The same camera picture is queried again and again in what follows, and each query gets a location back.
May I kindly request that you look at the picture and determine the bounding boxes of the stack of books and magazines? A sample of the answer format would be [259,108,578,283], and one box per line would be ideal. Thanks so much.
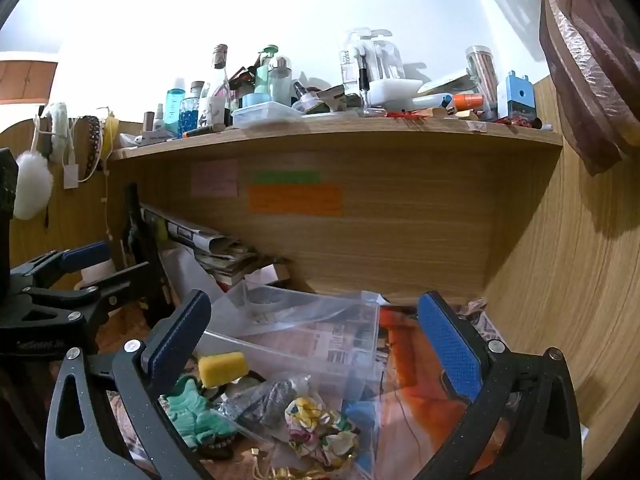
[139,202,292,292]

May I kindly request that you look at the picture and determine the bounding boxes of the black bottle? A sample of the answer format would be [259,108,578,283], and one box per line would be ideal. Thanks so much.
[122,182,172,312]

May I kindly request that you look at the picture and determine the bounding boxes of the black pen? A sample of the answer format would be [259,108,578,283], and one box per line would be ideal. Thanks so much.
[357,52,371,109]

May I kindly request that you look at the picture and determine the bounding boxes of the orange sticky note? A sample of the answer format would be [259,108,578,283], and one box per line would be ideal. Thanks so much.
[248,184,344,217]

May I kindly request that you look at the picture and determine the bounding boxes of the orange printed paper sheet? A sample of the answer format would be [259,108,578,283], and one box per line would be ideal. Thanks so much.
[375,305,501,480]

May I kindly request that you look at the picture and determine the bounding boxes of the pink sticky note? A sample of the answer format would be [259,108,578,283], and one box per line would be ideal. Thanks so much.
[191,159,240,197]

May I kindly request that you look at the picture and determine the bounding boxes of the blue liquid bottle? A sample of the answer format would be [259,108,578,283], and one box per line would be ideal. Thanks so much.
[164,79,187,139]

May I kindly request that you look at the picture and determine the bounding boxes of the large clear pump bottle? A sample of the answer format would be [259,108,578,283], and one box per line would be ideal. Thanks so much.
[342,27,406,97]

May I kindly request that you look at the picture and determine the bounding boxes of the clear jar of brown sticks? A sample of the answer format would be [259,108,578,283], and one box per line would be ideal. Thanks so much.
[465,45,500,111]

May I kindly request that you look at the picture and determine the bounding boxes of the white printed cup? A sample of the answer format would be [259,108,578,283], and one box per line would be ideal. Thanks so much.
[199,95,226,129]

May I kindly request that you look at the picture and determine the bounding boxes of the wooden shelf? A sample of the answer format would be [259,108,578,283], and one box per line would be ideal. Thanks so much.
[107,109,566,163]

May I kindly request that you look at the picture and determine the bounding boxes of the orange capped tube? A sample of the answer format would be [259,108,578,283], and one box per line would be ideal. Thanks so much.
[452,92,486,111]

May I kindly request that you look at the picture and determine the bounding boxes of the blue beaded clear bottle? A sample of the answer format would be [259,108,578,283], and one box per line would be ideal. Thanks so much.
[179,82,206,134]

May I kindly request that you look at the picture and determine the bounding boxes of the blue plastic box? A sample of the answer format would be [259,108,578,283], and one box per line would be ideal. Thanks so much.
[497,70,537,121]

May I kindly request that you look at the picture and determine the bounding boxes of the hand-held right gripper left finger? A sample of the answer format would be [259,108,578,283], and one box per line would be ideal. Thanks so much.
[44,289,213,480]

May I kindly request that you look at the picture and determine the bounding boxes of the plastic-covered brown bag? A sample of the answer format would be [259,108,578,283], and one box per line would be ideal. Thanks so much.
[538,0,640,177]

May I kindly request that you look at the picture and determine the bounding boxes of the white fuzzy headband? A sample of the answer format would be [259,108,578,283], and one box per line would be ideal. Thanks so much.
[42,102,71,154]

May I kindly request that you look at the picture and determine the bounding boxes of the yellow sponge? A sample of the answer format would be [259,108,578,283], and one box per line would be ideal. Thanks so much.
[198,351,250,389]

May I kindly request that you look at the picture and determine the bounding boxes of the white rectangular box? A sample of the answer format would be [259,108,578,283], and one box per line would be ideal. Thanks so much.
[368,78,425,111]

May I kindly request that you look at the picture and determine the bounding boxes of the green sticky note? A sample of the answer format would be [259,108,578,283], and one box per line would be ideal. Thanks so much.
[252,170,321,186]

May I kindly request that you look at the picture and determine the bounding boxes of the clear plastic storage bin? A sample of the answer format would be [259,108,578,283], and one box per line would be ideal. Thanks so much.
[199,280,384,403]

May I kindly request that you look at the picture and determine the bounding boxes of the green pump bottle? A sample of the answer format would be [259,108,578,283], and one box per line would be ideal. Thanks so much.
[254,44,279,106]

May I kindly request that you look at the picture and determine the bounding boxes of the clear silver-capped bottle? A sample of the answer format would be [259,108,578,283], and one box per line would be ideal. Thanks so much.
[268,55,293,106]

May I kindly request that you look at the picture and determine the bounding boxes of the floral fabric scrunchie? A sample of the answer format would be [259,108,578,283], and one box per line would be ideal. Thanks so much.
[284,396,359,467]

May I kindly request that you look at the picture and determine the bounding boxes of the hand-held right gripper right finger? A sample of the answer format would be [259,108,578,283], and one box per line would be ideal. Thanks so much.
[415,290,584,480]

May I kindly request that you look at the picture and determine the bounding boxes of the flat clear plastic box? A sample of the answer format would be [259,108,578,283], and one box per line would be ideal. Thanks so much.
[232,101,305,129]

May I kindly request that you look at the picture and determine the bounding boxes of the tall clear brown-capped bottle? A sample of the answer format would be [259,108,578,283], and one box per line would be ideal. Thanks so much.
[211,43,234,126]

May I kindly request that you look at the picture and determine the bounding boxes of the blue cloth piece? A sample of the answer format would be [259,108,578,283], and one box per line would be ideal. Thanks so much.
[345,400,377,432]

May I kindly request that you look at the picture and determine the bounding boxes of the green knitted scrunchie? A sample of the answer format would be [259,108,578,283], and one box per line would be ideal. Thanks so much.
[160,376,239,450]

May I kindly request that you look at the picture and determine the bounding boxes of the grey glitter pouch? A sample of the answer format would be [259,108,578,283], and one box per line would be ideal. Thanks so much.
[220,374,312,429]

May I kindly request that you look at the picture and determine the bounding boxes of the white fluffy pom-pom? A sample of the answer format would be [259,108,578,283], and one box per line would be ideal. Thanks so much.
[13,152,54,221]

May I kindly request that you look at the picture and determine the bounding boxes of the wooden cabinet door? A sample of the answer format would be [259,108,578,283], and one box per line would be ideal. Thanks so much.
[0,59,59,106]

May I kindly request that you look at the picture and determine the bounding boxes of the patterned brown headband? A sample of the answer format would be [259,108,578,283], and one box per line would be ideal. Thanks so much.
[79,115,104,181]

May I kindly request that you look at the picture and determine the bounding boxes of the yellow ribbon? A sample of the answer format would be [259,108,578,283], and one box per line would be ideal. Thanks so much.
[102,107,121,172]

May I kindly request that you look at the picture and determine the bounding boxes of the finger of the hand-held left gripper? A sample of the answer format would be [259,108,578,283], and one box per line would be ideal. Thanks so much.
[20,261,166,333]
[7,240,112,292]

